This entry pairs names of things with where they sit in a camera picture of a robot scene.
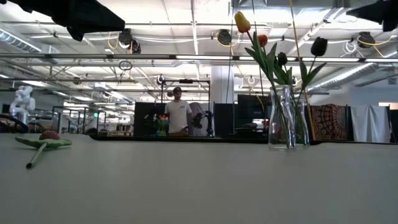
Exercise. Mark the black divider panel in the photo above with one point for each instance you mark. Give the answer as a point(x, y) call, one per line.
point(224, 121)
point(144, 118)

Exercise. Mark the black tulip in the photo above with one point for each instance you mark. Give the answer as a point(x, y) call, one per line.
point(282, 58)
point(319, 46)

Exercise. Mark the small black robot arm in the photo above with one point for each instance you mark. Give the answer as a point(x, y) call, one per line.
point(203, 119)

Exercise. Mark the person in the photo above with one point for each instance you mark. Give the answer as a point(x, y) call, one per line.
point(178, 115)

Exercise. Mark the clear glass vase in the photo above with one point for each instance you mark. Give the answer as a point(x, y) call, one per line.
point(280, 130)
point(304, 130)

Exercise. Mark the black metal rig frame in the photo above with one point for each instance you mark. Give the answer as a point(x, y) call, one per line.
point(186, 81)

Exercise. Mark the dark red tulip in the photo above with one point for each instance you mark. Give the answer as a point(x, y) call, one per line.
point(49, 135)

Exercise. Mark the silver ventilation duct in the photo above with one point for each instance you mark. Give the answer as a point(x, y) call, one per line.
point(357, 74)

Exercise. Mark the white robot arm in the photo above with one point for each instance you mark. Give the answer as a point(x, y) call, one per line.
point(23, 99)

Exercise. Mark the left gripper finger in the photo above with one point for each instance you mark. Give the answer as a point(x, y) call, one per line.
point(93, 18)

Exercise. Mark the tulip bouquet in vase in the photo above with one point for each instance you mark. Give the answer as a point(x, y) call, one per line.
point(162, 124)

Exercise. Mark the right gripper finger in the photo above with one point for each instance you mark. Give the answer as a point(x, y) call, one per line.
point(391, 25)
point(382, 11)

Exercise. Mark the long light bar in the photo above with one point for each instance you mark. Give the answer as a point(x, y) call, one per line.
point(382, 60)
point(342, 59)
point(248, 58)
point(202, 58)

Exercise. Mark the black monitor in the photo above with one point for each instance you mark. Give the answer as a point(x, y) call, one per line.
point(248, 105)

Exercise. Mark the white curtain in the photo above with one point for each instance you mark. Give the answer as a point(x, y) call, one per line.
point(370, 123)

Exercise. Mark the orange yellow tulip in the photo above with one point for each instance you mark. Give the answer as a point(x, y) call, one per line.
point(242, 21)
point(262, 40)

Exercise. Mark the patterned tapestry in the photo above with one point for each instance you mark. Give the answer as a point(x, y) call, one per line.
point(328, 121)

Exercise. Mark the black aluminium table frame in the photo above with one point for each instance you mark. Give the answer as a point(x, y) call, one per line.
point(217, 139)

